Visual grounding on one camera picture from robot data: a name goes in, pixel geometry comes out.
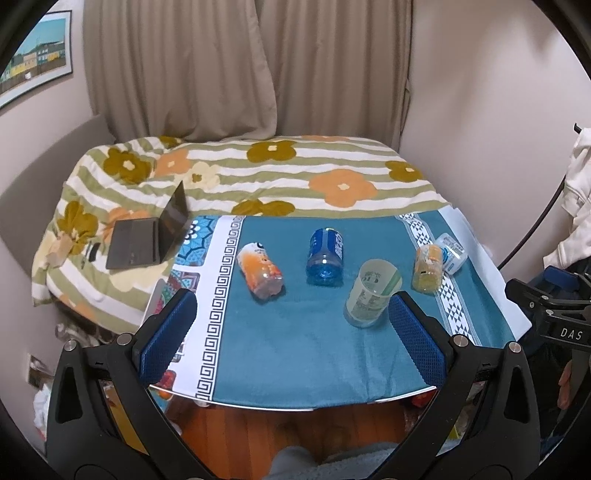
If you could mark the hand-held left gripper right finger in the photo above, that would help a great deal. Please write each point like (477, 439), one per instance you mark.
(418, 341)

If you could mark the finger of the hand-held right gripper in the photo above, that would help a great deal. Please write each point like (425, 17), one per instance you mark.
(559, 277)
(521, 290)

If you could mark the green label clear bottle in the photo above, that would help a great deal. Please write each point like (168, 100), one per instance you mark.
(369, 295)

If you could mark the grey laptop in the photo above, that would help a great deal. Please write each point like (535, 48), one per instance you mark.
(134, 244)

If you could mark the floral striped blanket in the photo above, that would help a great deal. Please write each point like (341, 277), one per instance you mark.
(277, 180)

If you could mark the grey sofa backrest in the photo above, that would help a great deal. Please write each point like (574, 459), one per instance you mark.
(41, 184)

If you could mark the grey fleece clothing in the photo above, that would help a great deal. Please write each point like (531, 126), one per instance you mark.
(332, 464)

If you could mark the white blue label bottle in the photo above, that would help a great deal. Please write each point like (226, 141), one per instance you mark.
(452, 251)

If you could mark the blue plastic bottle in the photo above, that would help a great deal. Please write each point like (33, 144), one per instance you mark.
(325, 254)

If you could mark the beige curtain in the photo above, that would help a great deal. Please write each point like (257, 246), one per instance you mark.
(184, 69)

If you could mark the yellow orange small bottle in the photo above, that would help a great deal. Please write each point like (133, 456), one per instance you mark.
(427, 270)

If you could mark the white garment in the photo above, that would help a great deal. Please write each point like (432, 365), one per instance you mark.
(577, 194)

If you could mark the teal patterned tablecloth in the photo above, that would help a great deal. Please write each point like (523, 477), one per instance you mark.
(503, 300)
(300, 341)

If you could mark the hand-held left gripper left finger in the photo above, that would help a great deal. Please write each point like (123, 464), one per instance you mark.
(166, 337)

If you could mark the small black device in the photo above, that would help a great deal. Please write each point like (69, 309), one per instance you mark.
(94, 253)

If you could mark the wall poster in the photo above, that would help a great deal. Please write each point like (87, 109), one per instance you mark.
(32, 60)

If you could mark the orange label plastic bottle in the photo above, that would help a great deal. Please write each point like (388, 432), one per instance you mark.
(258, 270)

